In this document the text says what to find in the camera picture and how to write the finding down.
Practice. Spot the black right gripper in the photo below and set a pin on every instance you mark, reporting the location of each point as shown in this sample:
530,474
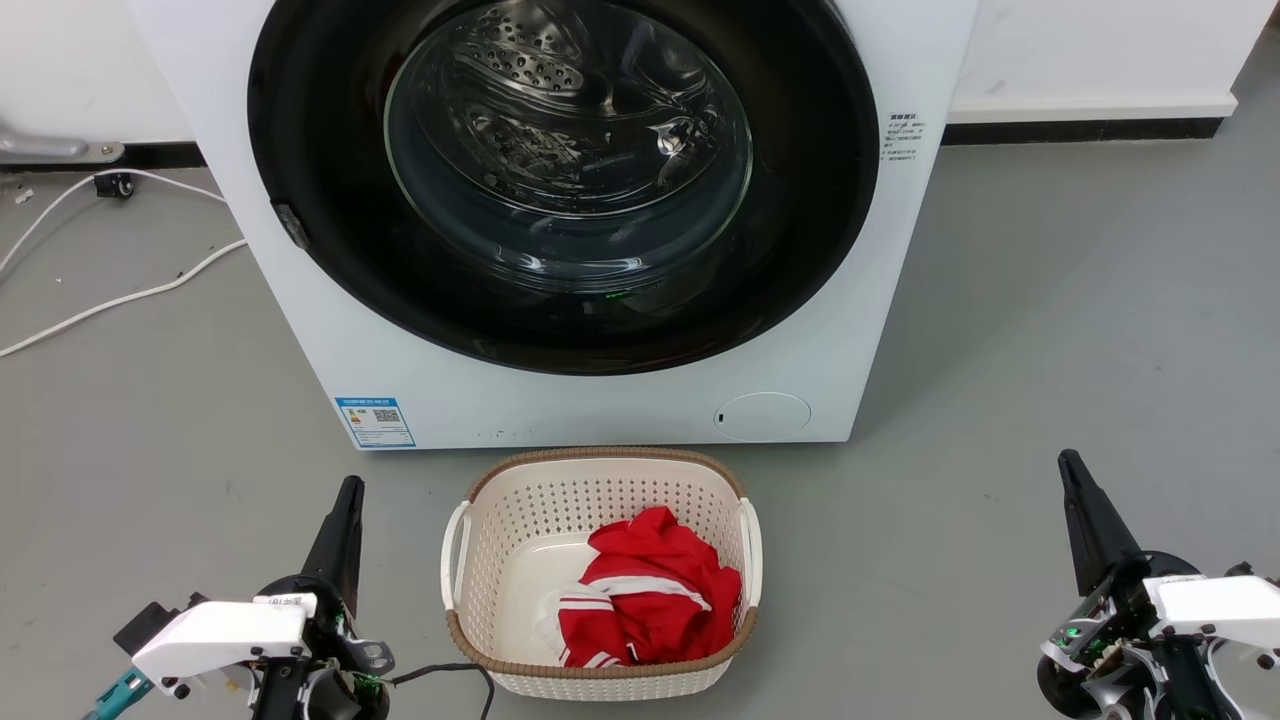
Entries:
1100,650

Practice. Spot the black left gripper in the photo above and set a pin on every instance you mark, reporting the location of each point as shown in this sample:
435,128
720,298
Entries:
345,675

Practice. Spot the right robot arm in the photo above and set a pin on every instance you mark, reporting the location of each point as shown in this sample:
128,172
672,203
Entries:
1190,685

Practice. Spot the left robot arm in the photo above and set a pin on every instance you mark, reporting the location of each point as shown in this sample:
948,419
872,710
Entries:
280,695

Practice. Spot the white front-load washing machine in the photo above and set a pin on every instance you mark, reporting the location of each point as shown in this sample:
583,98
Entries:
600,410

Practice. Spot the round black glass washer door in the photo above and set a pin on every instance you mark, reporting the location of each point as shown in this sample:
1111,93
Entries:
330,120

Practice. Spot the blue energy label sticker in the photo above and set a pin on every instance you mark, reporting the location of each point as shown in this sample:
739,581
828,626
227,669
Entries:
375,422

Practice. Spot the cream perforated laundry basket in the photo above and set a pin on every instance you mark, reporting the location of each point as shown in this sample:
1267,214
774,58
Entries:
520,520

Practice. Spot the teal connector piece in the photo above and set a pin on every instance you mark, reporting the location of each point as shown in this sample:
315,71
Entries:
118,695

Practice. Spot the red garment with white stripes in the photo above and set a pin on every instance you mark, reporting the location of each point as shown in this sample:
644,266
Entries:
650,590

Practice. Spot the round white filter cover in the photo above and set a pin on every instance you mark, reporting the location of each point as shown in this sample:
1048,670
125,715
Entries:
762,416

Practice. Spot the black caster wheel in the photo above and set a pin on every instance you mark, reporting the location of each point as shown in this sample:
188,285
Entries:
116,186

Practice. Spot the small printed text sticker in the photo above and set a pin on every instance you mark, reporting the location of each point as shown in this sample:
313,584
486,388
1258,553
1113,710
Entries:
904,137

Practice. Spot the grey metal base leg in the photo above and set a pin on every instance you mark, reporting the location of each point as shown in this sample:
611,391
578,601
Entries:
50,148

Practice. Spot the perforated steel washer drum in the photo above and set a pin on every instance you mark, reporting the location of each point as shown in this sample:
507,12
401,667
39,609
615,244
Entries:
540,60

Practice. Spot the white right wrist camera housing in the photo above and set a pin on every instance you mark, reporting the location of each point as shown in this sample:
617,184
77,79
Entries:
1220,605

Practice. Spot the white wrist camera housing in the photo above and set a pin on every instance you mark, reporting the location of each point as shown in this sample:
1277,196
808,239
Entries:
1220,605
220,635

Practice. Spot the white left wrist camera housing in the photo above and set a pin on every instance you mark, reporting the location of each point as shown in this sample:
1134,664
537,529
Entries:
220,635

